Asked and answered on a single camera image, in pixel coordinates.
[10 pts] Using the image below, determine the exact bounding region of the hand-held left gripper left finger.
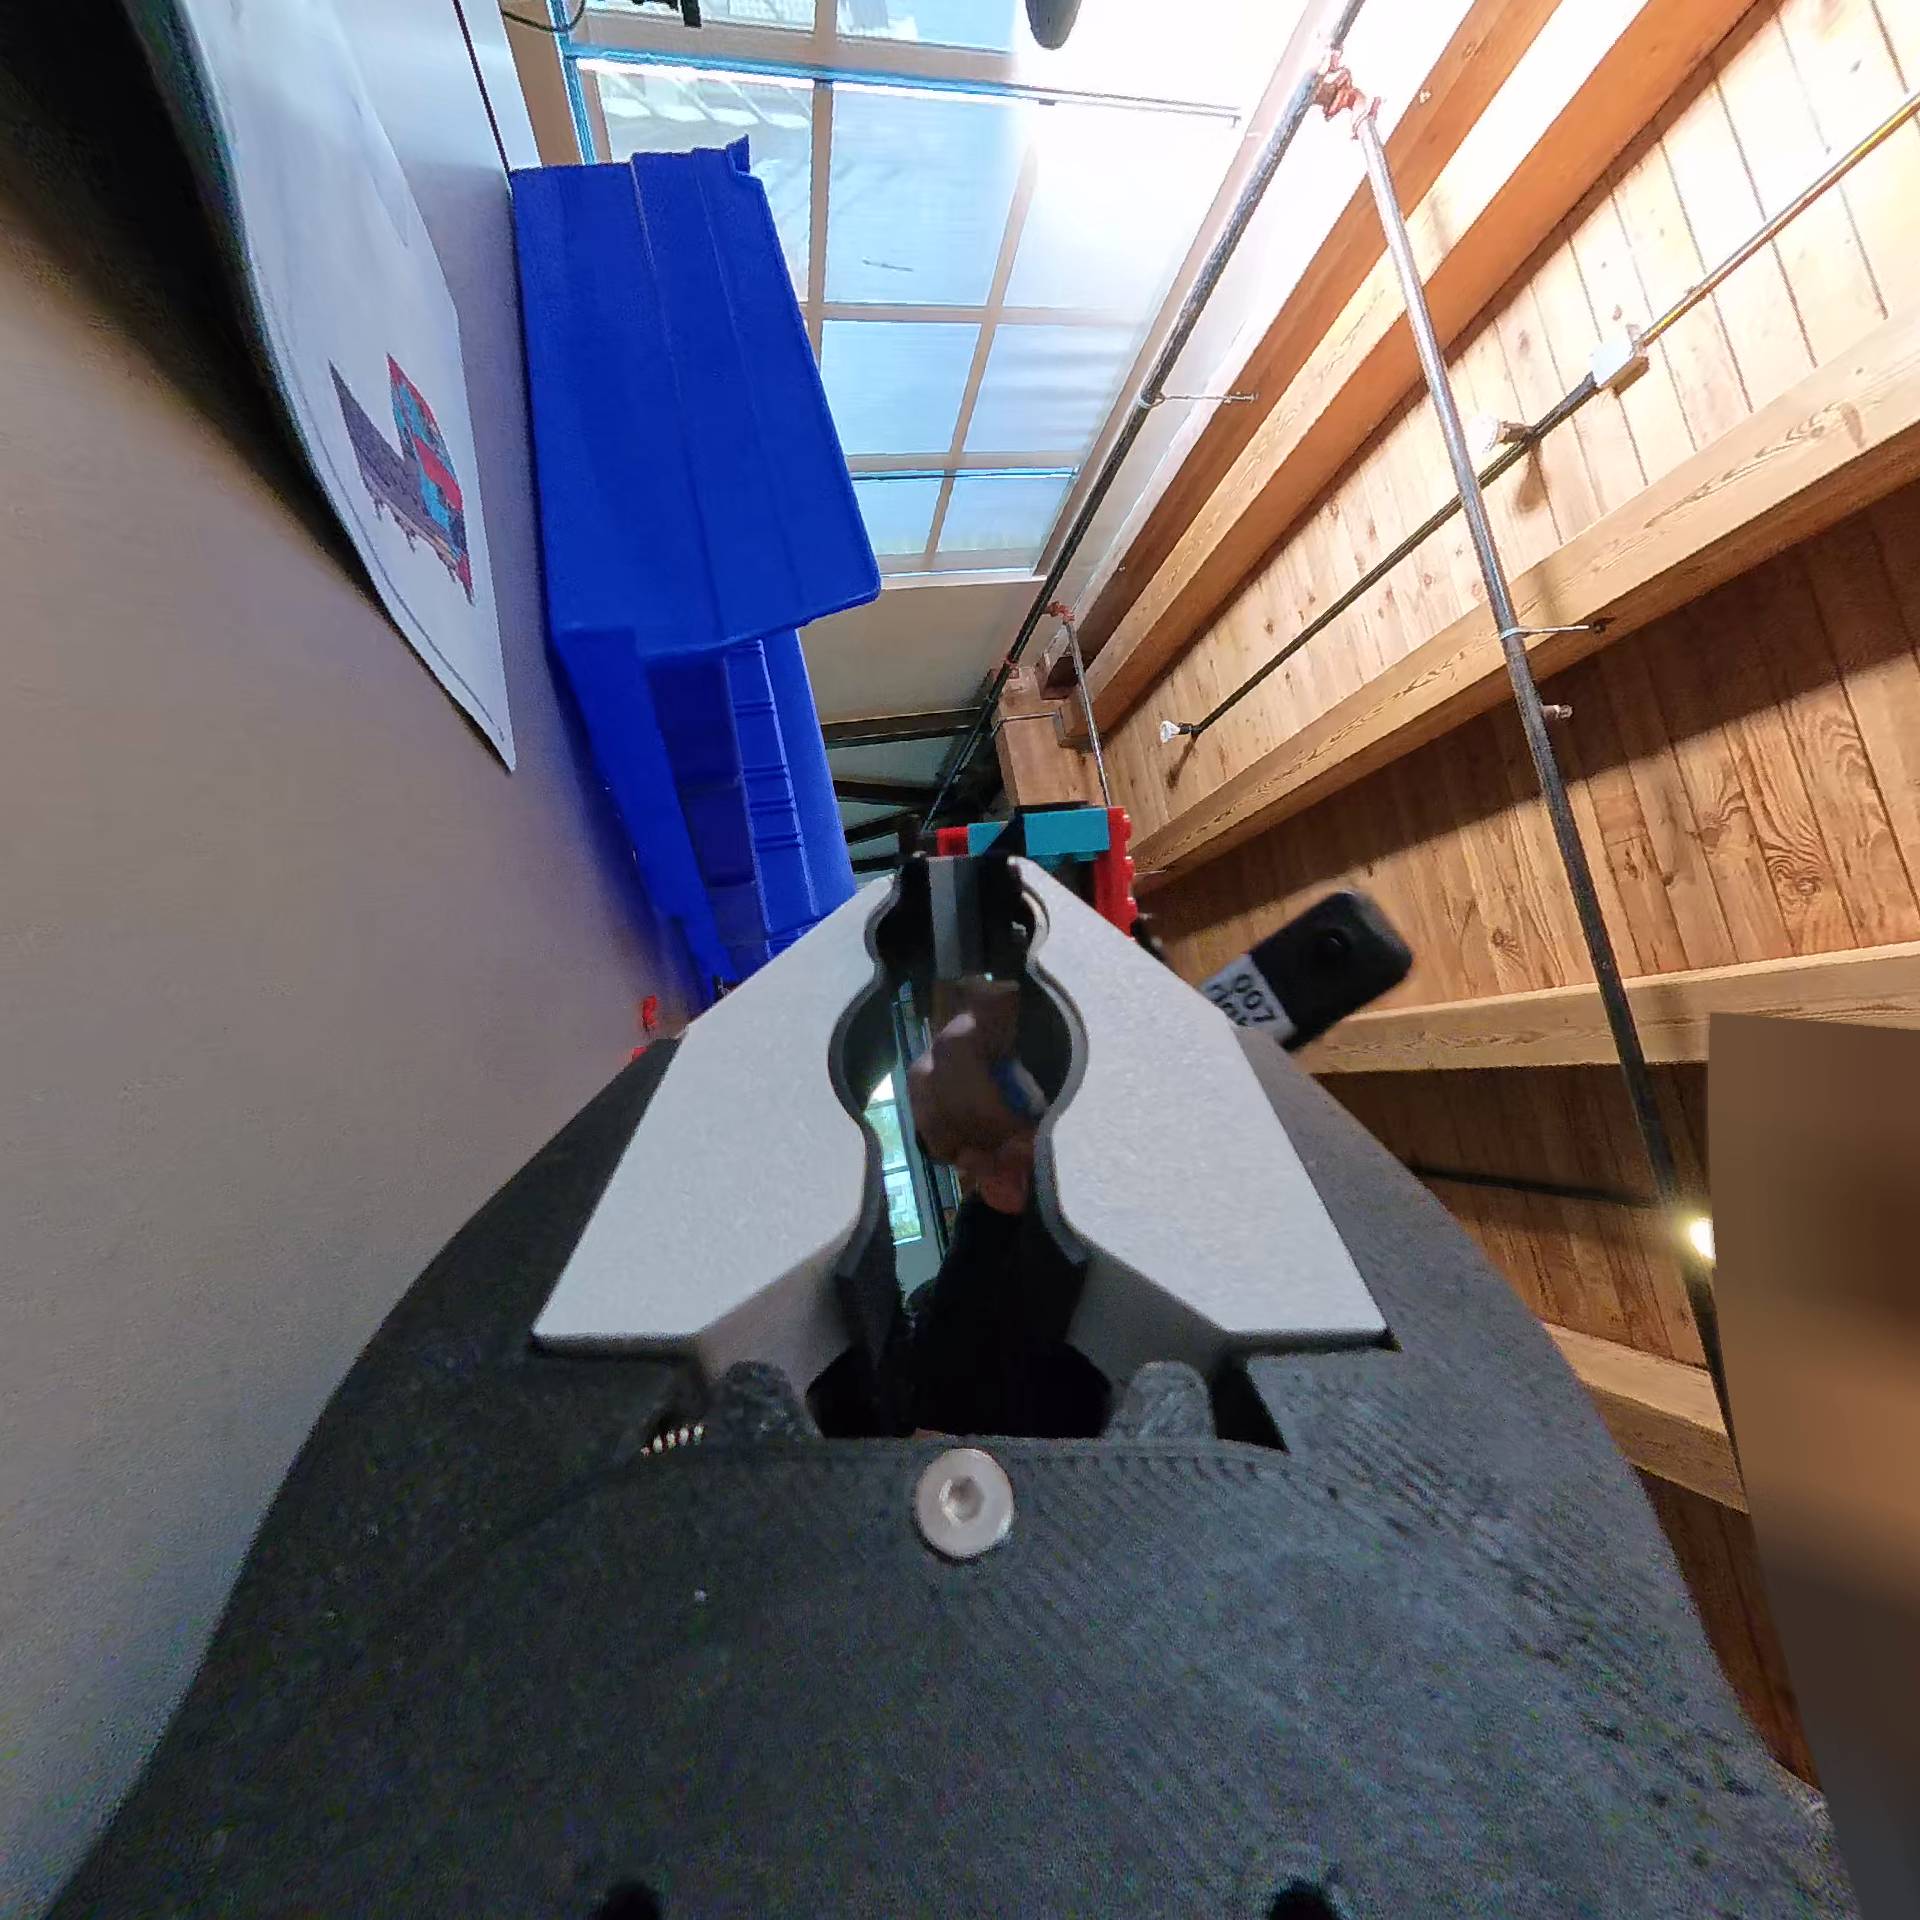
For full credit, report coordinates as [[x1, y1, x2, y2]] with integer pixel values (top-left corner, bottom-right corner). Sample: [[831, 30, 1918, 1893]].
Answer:
[[534, 874, 921, 1434]]

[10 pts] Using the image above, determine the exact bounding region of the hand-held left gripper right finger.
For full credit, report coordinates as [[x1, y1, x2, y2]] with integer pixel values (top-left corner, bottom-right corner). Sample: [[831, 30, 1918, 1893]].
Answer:
[[998, 857, 1386, 1438]]

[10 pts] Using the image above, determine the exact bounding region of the red teal grey brick model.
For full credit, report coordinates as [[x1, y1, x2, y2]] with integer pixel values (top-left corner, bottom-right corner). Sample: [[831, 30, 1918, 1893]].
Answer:
[[897, 805, 1139, 985]]

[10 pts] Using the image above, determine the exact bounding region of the blue plastic bin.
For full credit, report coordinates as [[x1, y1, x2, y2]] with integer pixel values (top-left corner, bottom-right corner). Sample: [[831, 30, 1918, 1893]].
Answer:
[[511, 134, 885, 1009]]

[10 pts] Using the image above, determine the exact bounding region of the person's right forearm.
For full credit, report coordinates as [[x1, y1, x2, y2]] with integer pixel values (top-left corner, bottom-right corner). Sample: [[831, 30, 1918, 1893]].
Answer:
[[902, 1199, 1113, 1434]]

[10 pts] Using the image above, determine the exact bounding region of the grey desk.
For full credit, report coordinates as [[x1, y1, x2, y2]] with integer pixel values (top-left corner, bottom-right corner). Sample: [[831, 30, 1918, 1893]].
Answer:
[[0, 0, 887, 1920]]

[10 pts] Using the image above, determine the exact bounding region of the person's right hand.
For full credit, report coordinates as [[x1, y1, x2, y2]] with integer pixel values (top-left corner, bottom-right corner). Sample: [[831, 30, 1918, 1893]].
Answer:
[[903, 975, 1051, 1220]]

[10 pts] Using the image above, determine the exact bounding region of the black rod with white spotlights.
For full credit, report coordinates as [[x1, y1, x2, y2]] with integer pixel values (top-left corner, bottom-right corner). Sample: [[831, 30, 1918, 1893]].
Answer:
[[1152, 129, 1920, 753]]

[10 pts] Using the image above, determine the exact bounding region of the thin metal sprinkler pipe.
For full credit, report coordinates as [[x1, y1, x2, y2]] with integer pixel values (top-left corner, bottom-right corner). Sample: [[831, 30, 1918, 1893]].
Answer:
[[1042, 598, 1121, 818]]

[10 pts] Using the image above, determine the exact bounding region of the thick metal sprinkler pipe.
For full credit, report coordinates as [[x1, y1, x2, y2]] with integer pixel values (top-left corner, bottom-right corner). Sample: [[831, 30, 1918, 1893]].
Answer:
[[1320, 52, 1728, 1353]]

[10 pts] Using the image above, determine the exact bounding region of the black ceiling pipe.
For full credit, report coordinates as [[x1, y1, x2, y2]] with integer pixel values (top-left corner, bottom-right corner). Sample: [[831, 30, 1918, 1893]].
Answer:
[[921, 0, 1369, 789]]

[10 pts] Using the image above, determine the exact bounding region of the large paned window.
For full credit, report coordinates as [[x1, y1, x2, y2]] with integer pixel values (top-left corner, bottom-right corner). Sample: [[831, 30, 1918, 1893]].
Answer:
[[563, 0, 1338, 578]]

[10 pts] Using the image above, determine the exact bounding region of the white instruction booklet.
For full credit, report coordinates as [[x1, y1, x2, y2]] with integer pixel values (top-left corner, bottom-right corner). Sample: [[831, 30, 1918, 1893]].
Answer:
[[128, 0, 519, 775]]

